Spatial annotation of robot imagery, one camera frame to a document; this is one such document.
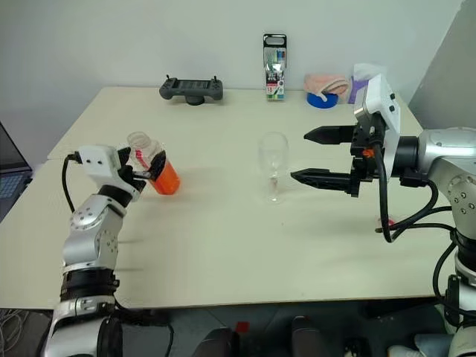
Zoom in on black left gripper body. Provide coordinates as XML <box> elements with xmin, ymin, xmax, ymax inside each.
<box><xmin>117</xmin><ymin>147</ymin><xmax>149</xmax><ymax>193</ymax></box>

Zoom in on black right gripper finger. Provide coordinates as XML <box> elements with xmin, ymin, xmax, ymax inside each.
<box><xmin>303</xmin><ymin>125</ymin><xmax>356</xmax><ymax>146</ymax></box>
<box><xmin>289</xmin><ymin>167</ymin><xmax>353</xmax><ymax>192</ymax></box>

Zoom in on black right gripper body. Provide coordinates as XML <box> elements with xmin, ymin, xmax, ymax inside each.
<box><xmin>347</xmin><ymin>110</ymin><xmax>390</xmax><ymax>199</ymax></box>

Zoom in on clear bottle with orange drink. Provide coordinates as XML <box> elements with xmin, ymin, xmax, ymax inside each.
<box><xmin>126</xmin><ymin>130</ymin><xmax>182</xmax><ymax>196</ymax></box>

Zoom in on clear wine glass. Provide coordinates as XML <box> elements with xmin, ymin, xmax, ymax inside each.
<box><xmin>258</xmin><ymin>132</ymin><xmax>290</xmax><ymax>204</ymax></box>

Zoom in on blue tape roll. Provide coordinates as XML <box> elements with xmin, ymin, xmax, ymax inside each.
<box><xmin>306</xmin><ymin>91</ymin><xmax>338</xmax><ymax>110</ymax></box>

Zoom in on pink folded cloth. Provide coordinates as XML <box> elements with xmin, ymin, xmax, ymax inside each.
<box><xmin>303</xmin><ymin>73</ymin><xmax>350</xmax><ymax>98</ymax></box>

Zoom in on purple tissue pack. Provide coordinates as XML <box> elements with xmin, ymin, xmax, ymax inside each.
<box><xmin>347</xmin><ymin>62</ymin><xmax>387</xmax><ymax>105</ymax></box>

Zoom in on marker pen pack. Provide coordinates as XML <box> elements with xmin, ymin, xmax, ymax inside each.
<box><xmin>263</xmin><ymin>33</ymin><xmax>288</xmax><ymax>101</ymax></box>

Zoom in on grey handheld remote controller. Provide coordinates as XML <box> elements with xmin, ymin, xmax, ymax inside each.
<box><xmin>158</xmin><ymin>75</ymin><xmax>225</xmax><ymax>106</ymax></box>

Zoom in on grey laptop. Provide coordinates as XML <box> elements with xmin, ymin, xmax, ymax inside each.
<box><xmin>0</xmin><ymin>120</ymin><xmax>33</xmax><ymax>224</ymax></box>

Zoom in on dark rounded shape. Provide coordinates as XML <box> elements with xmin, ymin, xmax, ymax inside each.
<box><xmin>202</xmin><ymin>327</ymin><xmax>241</xmax><ymax>357</ymax></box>
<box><xmin>291</xmin><ymin>315</ymin><xmax>328</xmax><ymax>357</ymax></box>

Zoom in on blue jeans leg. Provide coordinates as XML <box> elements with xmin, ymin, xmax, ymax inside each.
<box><xmin>414</xmin><ymin>332</ymin><xmax>454</xmax><ymax>357</ymax></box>

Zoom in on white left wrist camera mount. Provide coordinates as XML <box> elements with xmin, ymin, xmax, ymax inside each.
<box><xmin>74</xmin><ymin>145</ymin><xmax>132</xmax><ymax>187</ymax></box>

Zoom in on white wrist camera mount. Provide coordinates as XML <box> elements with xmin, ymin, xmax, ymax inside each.
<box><xmin>74</xmin><ymin>145</ymin><xmax>132</xmax><ymax>187</ymax></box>
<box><xmin>352</xmin><ymin>73</ymin><xmax>402</xmax><ymax>184</ymax></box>

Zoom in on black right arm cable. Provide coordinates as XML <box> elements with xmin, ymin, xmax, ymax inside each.
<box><xmin>373</xmin><ymin>143</ymin><xmax>457</xmax><ymax>245</ymax></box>

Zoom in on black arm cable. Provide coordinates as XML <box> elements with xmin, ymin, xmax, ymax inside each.
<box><xmin>373</xmin><ymin>143</ymin><xmax>457</xmax><ymax>245</ymax></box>
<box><xmin>61</xmin><ymin>150</ymin><xmax>176</xmax><ymax>357</ymax></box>

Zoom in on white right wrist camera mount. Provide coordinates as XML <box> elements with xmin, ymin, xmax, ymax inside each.
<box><xmin>352</xmin><ymin>73</ymin><xmax>402</xmax><ymax>184</ymax></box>

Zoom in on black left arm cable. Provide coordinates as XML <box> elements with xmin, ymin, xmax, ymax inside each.
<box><xmin>61</xmin><ymin>150</ymin><xmax>176</xmax><ymax>357</ymax></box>

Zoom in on white floor cables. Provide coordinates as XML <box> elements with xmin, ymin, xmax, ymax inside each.
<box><xmin>0</xmin><ymin>307</ymin><xmax>34</xmax><ymax>357</ymax></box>

